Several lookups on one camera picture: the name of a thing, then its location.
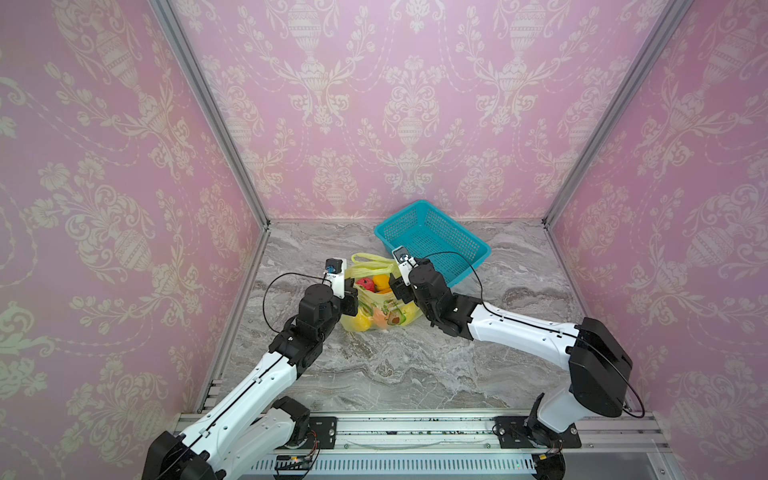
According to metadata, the yellow plastic bag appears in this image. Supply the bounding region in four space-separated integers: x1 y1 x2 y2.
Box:
341 253 423 332

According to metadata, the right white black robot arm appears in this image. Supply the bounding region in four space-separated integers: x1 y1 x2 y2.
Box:
390 253 632 444

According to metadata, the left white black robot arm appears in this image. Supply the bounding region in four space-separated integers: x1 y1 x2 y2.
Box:
142 274 358 479

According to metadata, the pink red fruit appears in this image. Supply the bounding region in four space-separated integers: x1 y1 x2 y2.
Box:
356 277 377 293

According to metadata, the teal plastic basket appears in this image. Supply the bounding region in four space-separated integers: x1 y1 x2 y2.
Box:
374 200 492 287

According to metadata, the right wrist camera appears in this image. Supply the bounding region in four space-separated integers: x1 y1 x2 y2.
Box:
392 246 418 286

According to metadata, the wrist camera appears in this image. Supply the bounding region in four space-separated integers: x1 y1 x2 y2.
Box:
392 246 418 286
325 258 346 299

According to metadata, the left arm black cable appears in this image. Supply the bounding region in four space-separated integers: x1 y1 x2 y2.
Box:
262 271 331 335

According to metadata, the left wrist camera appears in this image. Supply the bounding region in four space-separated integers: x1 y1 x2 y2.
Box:
325 258 346 299

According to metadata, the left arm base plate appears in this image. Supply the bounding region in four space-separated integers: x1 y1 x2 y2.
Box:
285 416 338 450

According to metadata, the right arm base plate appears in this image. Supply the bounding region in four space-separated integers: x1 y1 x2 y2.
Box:
491 416 582 451

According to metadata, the left corner aluminium post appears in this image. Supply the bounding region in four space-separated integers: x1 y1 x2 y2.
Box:
148 0 270 231

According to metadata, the corner aluminium post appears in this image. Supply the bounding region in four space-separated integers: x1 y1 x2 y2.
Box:
148 0 270 231
542 0 693 233

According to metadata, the right corner aluminium post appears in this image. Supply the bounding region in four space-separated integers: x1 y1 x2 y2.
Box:
542 0 693 233

